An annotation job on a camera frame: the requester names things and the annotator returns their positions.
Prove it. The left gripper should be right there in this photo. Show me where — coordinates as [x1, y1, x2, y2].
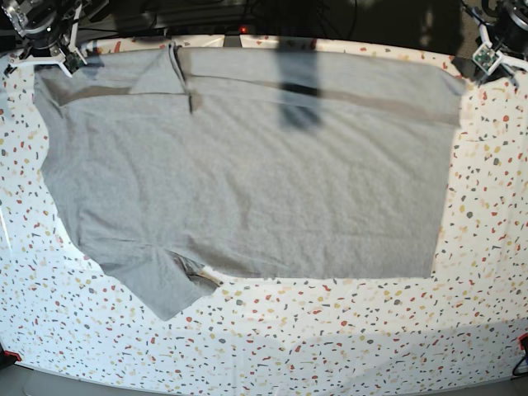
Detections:
[451, 38, 519, 87]

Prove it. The grey T-shirt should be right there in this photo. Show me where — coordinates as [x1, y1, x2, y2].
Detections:
[35, 46, 465, 320]

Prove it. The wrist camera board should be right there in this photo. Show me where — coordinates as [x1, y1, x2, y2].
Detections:
[62, 51, 87, 75]
[472, 44, 501, 75]

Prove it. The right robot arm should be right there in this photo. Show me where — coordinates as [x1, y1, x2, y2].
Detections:
[2, 0, 100, 77]

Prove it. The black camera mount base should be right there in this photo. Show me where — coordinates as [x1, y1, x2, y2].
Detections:
[223, 35, 242, 48]

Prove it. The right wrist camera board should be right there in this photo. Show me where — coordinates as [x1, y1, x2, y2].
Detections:
[62, 51, 87, 75]

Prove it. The red table clamp left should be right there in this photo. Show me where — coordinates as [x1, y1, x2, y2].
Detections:
[0, 350, 21, 370]

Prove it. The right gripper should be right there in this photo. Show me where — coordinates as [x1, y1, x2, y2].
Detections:
[6, 24, 88, 77]

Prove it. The red table clamp right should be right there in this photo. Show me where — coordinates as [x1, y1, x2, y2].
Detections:
[518, 333, 528, 357]

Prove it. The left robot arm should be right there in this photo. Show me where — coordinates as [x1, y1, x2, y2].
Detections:
[460, 1, 527, 87]

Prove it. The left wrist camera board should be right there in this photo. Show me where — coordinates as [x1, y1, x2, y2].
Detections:
[472, 44, 501, 75]

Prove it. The red table clamp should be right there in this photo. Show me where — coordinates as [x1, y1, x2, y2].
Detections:
[0, 350, 21, 370]
[518, 333, 528, 357]

